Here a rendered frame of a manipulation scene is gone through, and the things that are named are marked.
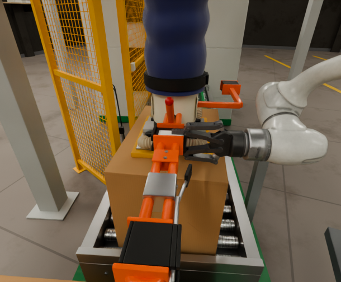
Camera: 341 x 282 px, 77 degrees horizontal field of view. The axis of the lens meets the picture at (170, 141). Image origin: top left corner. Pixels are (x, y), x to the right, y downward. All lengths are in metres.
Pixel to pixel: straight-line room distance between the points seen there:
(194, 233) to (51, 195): 1.32
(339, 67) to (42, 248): 1.84
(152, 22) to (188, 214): 0.62
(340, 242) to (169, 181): 0.67
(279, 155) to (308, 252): 1.33
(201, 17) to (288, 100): 0.34
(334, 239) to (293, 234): 1.00
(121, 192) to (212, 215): 0.32
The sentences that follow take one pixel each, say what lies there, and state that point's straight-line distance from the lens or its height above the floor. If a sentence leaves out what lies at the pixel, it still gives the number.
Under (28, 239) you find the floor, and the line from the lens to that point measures 1.98.
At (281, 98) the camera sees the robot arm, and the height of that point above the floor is 1.19.
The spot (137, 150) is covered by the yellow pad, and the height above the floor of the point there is 0.97.
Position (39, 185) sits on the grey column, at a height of 0.29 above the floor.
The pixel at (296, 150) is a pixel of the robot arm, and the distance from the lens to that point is 0.63.
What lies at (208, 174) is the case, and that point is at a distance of 0.71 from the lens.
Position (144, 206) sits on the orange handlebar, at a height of 1.09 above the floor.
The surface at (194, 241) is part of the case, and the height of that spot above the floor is 0.65.
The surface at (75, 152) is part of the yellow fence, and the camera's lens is 2.30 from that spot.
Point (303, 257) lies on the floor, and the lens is 1.85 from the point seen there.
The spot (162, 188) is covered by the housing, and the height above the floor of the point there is 1.10.
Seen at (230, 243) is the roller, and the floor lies 0.54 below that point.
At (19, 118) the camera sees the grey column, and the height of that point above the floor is 0.84.
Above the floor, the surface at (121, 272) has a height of 1.10.
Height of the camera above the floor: 1.39
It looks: 31 degrees down
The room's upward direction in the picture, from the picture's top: straight up
